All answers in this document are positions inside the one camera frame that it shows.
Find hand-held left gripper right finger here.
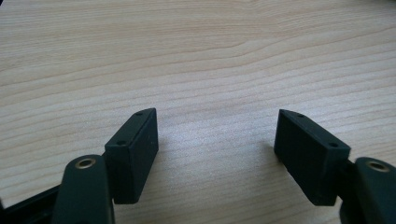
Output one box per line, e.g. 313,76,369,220
273,108,352,207

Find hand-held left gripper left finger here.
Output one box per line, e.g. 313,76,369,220
104,107,160,205

